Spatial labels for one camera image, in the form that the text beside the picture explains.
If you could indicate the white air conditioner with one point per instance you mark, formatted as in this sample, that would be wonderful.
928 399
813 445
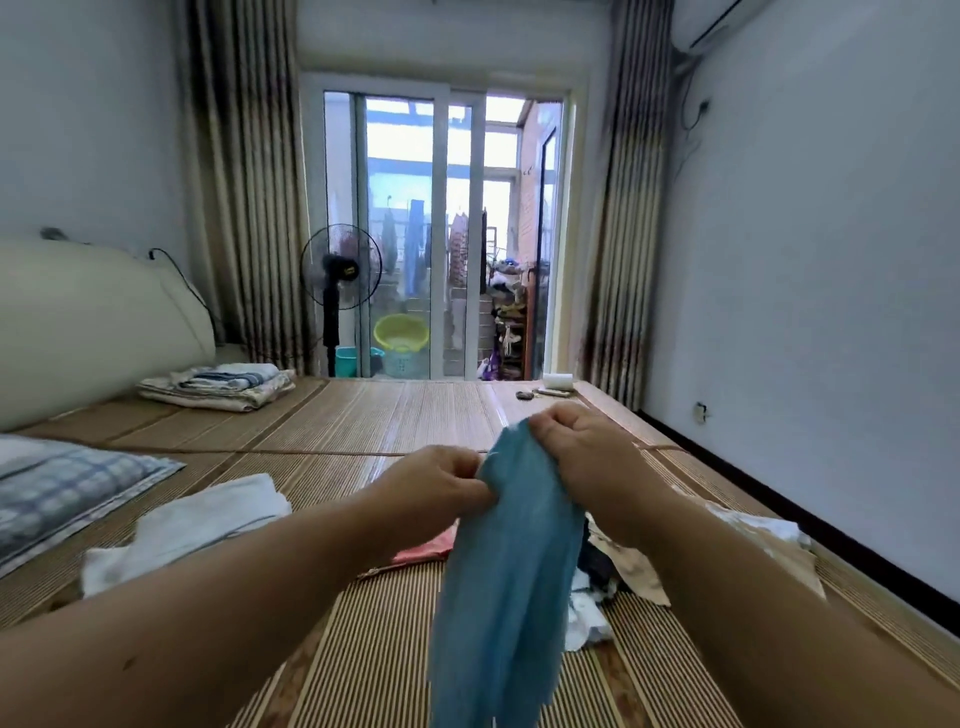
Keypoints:
713 18

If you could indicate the blue plaid pillow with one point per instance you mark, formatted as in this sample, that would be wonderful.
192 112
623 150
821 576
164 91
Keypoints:
68 488

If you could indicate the red patterned garment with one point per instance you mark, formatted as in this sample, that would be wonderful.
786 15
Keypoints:
428 551

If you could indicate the bamboo bed mat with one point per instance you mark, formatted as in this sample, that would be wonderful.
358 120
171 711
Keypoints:
390 413

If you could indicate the folded striped blanket stack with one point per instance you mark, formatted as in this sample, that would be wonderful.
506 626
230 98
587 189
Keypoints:
218 386

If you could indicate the white wall socket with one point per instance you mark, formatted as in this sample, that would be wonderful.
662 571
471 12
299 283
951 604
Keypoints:
701 411

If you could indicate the cream padded headboard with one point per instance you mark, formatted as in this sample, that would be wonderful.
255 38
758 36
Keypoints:
90 323

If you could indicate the black standing fan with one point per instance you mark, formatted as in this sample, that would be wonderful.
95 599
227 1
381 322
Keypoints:
341 270

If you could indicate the white paper roll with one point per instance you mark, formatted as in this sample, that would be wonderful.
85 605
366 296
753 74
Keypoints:
558 381

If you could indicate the yellow green basin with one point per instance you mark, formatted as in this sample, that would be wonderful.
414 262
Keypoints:
401 333

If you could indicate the sliding glass balcony door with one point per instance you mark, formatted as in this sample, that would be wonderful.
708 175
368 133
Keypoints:
443 210

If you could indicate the small floral white garment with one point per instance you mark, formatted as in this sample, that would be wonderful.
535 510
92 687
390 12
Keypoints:
758 525

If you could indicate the person's left hand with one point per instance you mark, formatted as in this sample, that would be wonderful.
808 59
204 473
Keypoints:
428 495

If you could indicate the person's right hand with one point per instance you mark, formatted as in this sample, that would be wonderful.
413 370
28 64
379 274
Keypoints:
600 458

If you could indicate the tan beige garment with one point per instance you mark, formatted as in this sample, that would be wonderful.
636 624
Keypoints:
642 570

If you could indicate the small teal bucket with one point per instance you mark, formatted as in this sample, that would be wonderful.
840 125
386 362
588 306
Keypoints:
347 362

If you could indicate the light blue garment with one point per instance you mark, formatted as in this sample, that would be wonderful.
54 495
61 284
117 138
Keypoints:
503 600

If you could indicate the black red garment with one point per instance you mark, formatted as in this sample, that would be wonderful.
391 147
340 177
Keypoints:
597 567

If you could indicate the person's right forearm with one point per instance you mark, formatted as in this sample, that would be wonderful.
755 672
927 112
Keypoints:
810 630

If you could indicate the cluttered balcony shelf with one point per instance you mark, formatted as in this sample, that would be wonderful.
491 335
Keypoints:
510 323

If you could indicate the person's left forearm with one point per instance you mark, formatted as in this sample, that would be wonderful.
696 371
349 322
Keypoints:
165 630

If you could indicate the pale grey garment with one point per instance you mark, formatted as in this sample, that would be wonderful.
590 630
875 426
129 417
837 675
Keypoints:
188 525

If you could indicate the beige patterned curtain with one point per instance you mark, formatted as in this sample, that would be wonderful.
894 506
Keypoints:
630 195
248 165

